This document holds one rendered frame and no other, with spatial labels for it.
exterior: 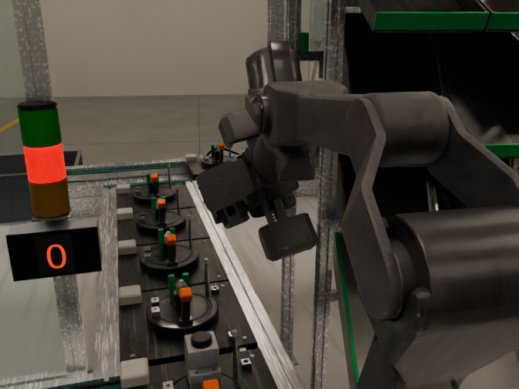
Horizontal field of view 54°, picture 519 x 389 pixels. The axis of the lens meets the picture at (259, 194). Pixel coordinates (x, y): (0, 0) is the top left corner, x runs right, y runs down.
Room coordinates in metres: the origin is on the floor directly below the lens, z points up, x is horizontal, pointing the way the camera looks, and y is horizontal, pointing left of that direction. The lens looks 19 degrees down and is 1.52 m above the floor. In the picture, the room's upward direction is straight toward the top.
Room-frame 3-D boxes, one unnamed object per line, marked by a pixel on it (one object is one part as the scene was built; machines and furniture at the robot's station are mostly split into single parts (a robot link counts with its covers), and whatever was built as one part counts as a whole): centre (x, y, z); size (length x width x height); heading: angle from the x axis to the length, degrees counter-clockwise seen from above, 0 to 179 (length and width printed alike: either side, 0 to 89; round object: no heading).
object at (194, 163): (1.98, 0.17, 1.01); 0.24 x 0.24 x 0.13; 15
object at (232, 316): (0.86, 0.15, 1.01); 0.24 x 0.24 x 0.13; 15
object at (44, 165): (0.68, 0.30, 1.34); 0.05 x 0.05 x 0.05
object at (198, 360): (0.63, 0.09, 1.06); 0.08 x 0.04 x 0.07; 15
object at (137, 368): (0.68, 0.20, 0.97); 0.05 x 0.05 x 0.04; 15
